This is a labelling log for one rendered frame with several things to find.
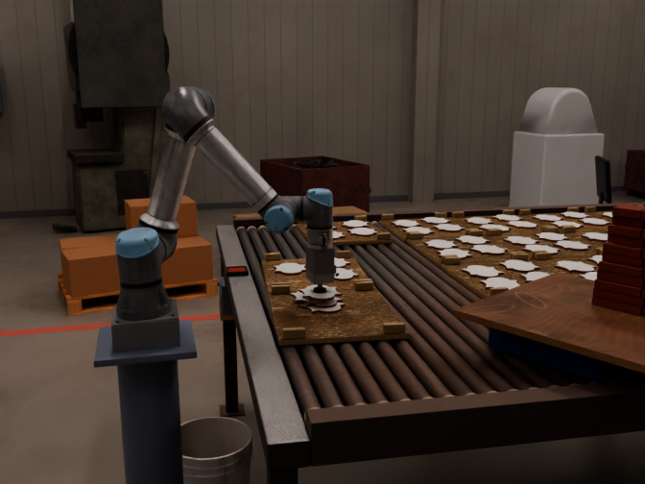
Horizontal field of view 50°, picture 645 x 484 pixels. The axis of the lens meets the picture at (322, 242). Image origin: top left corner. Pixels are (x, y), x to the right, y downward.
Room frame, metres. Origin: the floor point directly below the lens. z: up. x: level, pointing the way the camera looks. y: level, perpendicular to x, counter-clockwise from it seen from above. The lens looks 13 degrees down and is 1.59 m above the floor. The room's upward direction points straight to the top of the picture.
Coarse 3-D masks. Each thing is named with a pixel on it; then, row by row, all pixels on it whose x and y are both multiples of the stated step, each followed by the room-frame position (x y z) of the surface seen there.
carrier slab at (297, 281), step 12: (264, 264) 2.44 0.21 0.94; (276, 264) 2.44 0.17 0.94; (300, 264) 2.44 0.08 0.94; (264, 276) 2.31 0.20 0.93; (276, 276) 2.28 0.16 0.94; (288, 276) 2.28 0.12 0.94; (300, 276) 2.28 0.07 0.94; (360, 276) 2.28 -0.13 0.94; (300, 288) 2.14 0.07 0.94; (348, 288) 2.14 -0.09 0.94
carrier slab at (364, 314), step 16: (272, 304) 1.97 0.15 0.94; (288, 304) 1.97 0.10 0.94; (352, 304) 1.97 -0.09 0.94; (368, 304) 1.97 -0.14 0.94; (384, 304) 1.97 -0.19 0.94; (288, 320) 1.84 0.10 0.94; (304, 320) 1.84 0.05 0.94; (320, 320) 1.84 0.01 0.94; (336, 320) 1.84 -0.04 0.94; (352, 320) 1.84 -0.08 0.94; (368, 320) 1.84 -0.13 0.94; (384, 320) 1.84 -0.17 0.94; (320, 336) 1.71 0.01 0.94; (336, 336) 1.71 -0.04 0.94; (352, 336) 1.71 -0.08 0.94; (368, 336) 1.72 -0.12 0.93; (384, 336) 1.72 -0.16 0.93; (400, 336) 1.73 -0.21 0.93
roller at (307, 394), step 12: (240, 228) 3.14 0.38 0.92; (240, 240) 2.96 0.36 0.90; (252, 252) 2.69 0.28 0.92; (252, 264) 2.51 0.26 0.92; (252, 276) 2.41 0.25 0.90; (264, 288) 2.19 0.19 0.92; (264, 300) 2.09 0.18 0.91; (288, 348) 1.67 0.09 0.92; (288, 360) 1.60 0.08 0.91; (300, 360) 1.61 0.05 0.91; (288, 372) 1.56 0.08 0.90; (300, 372) 1.52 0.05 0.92; (300, 384) 1.45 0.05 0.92; (300, 396) 1.41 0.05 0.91; (312, 396) 1.39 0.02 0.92; (300, 408) 1.38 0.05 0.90; (312, 408) 1.33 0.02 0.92
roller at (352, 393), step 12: (264, 228) 3.15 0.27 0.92; (264, 240) 2.94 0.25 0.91; (276, 252) 2.69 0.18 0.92; (324, 348) 1.68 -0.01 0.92; (324, 360) 1.63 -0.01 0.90; (336, 360) 1.59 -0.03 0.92; (336, 372) 1.53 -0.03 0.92; (336, 384) 1.49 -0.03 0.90; (348, 384) 1.45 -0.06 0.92; (348, 396) 1.40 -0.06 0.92; (360, 396) 1.40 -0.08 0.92
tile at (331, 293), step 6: (306, 288) 2.00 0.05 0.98; (312, 288) 2.00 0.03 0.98; (330, 288) 2.00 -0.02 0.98; (336, 288) 2.01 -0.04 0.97; (306, 294) 1.94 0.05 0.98; (312, 294) 1.94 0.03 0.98; (318, 294) 1.94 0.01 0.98; (324, 294) 1.94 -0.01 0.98; (330, 294) 1.94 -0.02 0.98; (336, 294) 1.94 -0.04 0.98; (318, 300) 1.90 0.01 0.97; (324, 300) 1.90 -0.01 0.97
